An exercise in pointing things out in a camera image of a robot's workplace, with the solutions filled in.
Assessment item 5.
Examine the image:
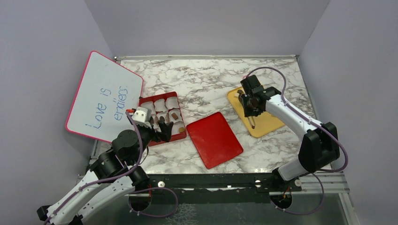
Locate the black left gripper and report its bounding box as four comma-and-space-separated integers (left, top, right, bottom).
130, 116, 174, 165

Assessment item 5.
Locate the white paper cup liner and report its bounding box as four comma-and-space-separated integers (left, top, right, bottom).
165, 96, 180, 110
153, 98, 168, 112

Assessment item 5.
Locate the pink framed whiteboard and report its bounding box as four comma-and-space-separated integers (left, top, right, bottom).
65, 51, 144, 143

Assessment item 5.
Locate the red chocolate box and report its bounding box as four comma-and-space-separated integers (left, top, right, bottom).
139, 91, 187, 141

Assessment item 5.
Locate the yellow plastic tray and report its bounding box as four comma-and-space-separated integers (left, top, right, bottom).
227, 87, 285, 138

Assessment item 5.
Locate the milk chocolate rectangle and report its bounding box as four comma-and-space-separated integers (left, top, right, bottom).
171, 113, 178, 120

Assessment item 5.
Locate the black metal base rail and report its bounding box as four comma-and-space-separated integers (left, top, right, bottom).
128, 173, 302, 205

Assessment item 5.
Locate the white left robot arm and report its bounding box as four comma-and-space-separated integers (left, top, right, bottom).
37, 111, 174, 225

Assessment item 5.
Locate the red box lid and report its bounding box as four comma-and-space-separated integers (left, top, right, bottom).
187, 112, 244, 169

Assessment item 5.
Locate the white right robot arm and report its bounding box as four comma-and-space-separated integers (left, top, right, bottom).
238, 75, 340, 191

